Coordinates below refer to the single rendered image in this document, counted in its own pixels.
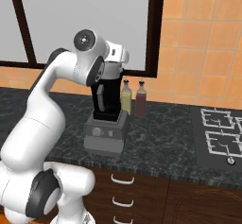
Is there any grey blender base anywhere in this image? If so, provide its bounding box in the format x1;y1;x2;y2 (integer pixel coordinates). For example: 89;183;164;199
82;109;130;160

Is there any brown wooden cupboard door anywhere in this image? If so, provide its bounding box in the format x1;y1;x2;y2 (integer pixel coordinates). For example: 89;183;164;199
163;178;242;224

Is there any dark red sauce bottle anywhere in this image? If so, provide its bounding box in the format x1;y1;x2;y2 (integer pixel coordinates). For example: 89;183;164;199
134;80;147;118

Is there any white drawer handle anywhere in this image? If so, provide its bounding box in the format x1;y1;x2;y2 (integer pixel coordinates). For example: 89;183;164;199
112;215;134;224
110;174;136;185
112;197;135;208

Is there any black gas hob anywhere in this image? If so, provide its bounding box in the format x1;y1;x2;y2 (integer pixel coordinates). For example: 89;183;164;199
190;106;242;171

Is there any black blender jar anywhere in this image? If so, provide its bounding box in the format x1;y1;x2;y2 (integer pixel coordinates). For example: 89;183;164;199
90;75;124;122

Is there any yellow oil bottle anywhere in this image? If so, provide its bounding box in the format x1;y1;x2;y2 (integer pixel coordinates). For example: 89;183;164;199
120;79;133;116

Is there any dark framed window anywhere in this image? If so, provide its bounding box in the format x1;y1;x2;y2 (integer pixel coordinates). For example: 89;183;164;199
0;0;165;78

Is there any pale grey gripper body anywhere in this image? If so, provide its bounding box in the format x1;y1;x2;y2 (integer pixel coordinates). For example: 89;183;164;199
101;60;125;80

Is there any brown wooden drawer front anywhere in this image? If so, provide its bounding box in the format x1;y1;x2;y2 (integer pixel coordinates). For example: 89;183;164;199
89;166;171;194
84;188;170;215
83;209;168;224

